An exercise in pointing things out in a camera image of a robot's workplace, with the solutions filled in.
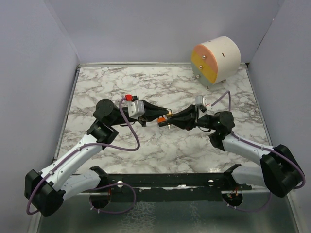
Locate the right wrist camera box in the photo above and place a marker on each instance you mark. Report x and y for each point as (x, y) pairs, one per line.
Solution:
(200, 103)

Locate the aluminium frame rail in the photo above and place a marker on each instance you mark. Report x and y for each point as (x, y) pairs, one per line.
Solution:
(255, 190)

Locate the orange black padlock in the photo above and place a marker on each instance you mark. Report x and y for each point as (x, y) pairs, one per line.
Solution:
(162, 122)

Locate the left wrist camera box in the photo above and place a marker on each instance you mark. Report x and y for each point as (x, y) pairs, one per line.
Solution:
(135, 109)

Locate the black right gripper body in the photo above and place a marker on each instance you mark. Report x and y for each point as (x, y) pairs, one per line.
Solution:
(200, 122)

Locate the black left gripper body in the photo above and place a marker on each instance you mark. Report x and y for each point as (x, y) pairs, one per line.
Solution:
(143, 116)

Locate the brass padlock long shackle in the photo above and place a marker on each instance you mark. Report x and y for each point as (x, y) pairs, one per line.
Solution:
(169, 114)

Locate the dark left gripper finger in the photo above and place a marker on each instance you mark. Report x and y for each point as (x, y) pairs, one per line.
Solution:
(150, 107)
(152, 115)

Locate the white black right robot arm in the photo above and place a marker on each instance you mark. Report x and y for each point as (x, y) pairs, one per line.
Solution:
(277, 169)

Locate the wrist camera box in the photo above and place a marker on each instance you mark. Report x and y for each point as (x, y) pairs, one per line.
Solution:
(200, 103)
(135, 109)

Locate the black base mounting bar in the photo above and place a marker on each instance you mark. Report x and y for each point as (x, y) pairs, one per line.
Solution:
(165, 187)

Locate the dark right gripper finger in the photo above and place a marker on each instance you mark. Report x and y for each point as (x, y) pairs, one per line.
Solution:
(182, 123)
(188, 111)

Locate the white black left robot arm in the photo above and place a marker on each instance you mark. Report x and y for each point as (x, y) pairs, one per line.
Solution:
(47, 189)

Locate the round pastel drawer cabinet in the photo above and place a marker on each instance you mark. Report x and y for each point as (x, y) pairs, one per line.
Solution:
(216, 60)

